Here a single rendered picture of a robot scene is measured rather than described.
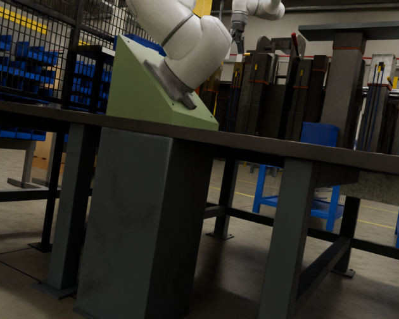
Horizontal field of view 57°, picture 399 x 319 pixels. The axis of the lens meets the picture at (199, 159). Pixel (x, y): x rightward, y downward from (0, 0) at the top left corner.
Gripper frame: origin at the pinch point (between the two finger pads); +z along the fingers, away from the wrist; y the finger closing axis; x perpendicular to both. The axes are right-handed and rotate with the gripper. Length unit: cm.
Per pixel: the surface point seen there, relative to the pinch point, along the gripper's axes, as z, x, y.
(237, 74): 12.6, -18.0, -23.3
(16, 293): 114, 15, -99
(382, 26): -2, -81, -40
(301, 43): -2.8, -45.7, -19.3
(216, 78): 13.6, -3.1, -17.3
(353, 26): -2, -72, -40
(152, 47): 0.2, 35.4, -26.8
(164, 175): 59, -36, -88
